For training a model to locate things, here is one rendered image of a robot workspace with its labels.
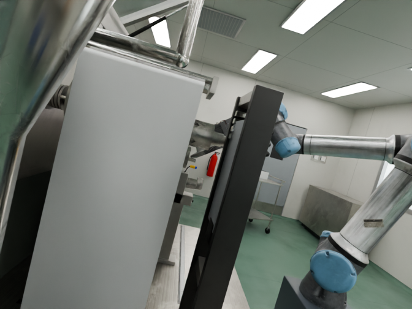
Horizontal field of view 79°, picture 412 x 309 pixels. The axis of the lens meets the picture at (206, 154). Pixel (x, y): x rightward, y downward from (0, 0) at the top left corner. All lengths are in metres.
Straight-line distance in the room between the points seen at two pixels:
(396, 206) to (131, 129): 0.68
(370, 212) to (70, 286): 0.74
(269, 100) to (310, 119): 5.59
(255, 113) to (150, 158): 0.22
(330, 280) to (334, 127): 5.59
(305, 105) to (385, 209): 5.25
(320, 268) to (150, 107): 0.63
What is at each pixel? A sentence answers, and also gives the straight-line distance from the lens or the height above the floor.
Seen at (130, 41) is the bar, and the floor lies 1.41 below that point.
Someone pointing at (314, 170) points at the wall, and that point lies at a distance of 6.15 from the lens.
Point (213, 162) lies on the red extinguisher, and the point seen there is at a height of 0.87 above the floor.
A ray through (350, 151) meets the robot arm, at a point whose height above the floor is 1.41.
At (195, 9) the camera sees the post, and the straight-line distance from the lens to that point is 0.32.
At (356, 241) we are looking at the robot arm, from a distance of 0.83.
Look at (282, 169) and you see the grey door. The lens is 5.84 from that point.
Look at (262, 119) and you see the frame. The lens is 0.44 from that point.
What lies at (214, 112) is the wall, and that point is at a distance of 5.40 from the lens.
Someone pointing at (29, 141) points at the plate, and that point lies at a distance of 0.66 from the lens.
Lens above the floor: 1.33
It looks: 4 degrees down
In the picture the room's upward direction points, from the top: 15 degrees clockwise
